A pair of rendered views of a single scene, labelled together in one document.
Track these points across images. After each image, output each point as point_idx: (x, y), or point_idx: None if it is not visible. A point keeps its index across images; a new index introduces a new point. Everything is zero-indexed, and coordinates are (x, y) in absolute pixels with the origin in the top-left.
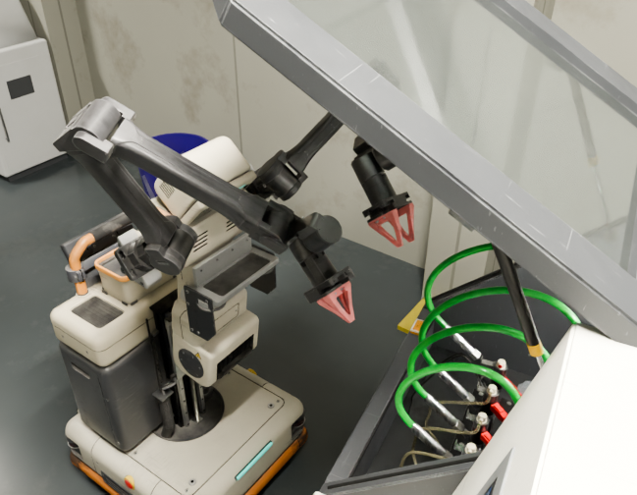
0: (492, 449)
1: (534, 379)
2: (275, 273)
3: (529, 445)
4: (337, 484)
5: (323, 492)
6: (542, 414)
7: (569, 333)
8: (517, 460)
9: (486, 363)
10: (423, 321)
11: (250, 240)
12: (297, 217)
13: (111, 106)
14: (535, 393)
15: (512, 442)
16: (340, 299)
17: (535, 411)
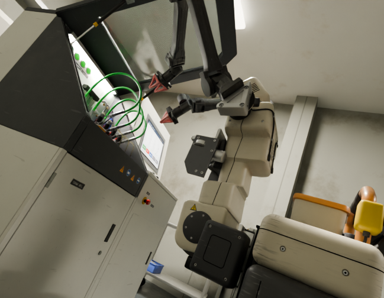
0: (139, 120)
1: (141, 104)
2: (189, 149)
3: (151, 110)
4: (145, 166)
5: (147, 172)
6: (150, 106)
7: (145, 94)
8: (150, 113)
9: (106, 116)
10: (139, 111)
11: (216, 133)
12: (192, 99)
13: None
14: (145, 105)
15: (146, 113)
16: (165, 118)
17: (148, 106)
